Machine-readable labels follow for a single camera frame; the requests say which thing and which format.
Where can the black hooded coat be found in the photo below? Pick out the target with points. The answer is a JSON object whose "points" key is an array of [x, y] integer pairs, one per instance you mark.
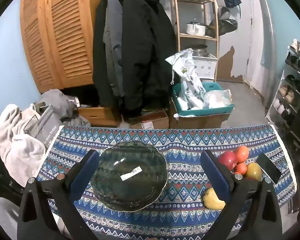
{"points": [[145, 55]]}

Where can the white shoe rack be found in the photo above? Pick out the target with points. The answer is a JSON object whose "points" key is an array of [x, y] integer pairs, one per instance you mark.
{"points": [[276, 85]]}

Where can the yellow apple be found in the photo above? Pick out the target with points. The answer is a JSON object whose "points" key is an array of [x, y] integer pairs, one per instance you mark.
{"points": [[253, 171]]}

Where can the grey clothing pile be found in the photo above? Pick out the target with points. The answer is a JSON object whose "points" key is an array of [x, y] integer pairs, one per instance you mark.
{"points": [[57, 102]]}

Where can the clear plastic bag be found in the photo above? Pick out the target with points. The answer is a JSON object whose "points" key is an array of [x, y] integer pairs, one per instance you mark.
{"points": [[217, 98]]}

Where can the grey hanging bag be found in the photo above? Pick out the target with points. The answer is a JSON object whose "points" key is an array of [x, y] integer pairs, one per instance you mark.
{"points": [[225, 25]]}

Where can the white cooking pot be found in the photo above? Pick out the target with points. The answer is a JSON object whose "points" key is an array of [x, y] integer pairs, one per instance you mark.
{"points": [[195, 28]]}

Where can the wooden shelf rack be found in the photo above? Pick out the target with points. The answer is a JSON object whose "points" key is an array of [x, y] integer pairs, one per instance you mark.
{"points": [[176, 17]]}

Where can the printed white sack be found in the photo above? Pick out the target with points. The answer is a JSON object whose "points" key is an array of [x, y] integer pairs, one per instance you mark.
{"points": [[190, 80]]}

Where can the teal plastic crate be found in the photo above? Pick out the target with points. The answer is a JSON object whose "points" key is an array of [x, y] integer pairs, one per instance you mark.
{"points": [[215, 111]]}

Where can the labelled cardboard box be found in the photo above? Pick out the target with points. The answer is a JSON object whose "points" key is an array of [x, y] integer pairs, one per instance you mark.
{"points": [[152, 122]]}

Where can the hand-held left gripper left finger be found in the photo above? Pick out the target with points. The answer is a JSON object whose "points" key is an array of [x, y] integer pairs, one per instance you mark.
{"points": [[86, 172]]}

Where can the light wooden drawer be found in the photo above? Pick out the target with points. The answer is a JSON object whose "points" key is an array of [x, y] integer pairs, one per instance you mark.
{"points": [[97, 116]]}

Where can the large cardboard box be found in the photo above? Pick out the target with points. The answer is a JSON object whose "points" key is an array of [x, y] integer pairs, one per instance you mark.
{"points": [[200, 122]]}

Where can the white patterned box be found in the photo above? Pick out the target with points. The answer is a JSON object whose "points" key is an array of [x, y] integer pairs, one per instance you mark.
{"points": [[205, 67]]}

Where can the white door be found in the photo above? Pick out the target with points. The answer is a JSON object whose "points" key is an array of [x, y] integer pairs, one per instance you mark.
{"points": [[257, 42]]}

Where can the dark coat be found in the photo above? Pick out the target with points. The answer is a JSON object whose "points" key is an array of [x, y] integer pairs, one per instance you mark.
{"points": [[98, 55]]}

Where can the white fleece blanket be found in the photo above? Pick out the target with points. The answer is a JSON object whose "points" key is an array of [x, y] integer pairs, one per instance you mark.
{"points": [[20, 150]]}

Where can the large red apple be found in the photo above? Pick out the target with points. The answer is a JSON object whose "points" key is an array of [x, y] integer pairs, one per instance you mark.
{"points": [[227, 158]]}

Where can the steel pot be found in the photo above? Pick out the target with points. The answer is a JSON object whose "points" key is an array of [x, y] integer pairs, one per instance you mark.
{"points": [[200, 50]]}

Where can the dark glass bowl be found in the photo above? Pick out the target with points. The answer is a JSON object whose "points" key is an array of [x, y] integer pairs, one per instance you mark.
{"points": [[130, 187]]}

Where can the wooden louvered wardrobe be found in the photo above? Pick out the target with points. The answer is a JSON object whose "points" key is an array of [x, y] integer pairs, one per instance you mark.
{"points": [[65, 30]]}

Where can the grey fabric storage bag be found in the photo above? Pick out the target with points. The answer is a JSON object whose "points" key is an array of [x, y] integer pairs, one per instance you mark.
{"points": [[47, 127]]}

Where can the black smartphone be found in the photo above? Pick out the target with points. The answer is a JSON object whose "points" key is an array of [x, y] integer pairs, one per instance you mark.
{"points": [[268, 167]]}

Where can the grey jacket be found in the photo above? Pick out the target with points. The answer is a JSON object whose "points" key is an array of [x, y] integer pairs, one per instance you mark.
{"points": [[112, 42]]}

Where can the blue patterned tablecloth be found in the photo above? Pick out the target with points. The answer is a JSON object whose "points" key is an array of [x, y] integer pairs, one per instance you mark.
{"points": [[180, 140]]}

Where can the orange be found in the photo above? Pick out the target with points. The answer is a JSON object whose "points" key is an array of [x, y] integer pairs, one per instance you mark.
{"points": [[241, 168], [242, 153]]}

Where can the group of shoes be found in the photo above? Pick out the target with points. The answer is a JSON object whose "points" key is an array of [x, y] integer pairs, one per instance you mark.
{"points": [[288, 93]]}

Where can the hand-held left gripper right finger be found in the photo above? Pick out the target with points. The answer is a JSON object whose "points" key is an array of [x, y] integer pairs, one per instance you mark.
{"points": [[215, 175]]}

